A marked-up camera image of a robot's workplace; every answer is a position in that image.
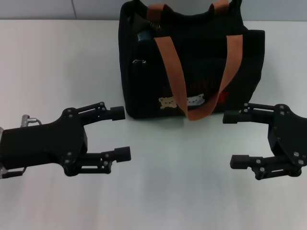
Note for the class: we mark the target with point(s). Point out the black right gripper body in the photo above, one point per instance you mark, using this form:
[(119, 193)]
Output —
[(290, 134)]

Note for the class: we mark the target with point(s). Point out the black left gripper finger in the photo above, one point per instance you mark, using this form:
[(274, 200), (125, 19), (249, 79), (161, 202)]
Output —
[(122, 153), (117, 113)]

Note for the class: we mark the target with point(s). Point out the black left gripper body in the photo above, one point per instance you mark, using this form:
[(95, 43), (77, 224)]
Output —
[(43, 143)]

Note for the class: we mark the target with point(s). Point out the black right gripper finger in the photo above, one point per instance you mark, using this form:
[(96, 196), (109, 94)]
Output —
[(231, 117), (239, 161)]

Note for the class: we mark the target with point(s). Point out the teal item inside bag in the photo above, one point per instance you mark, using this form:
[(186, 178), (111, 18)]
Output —
[(145, 36)]

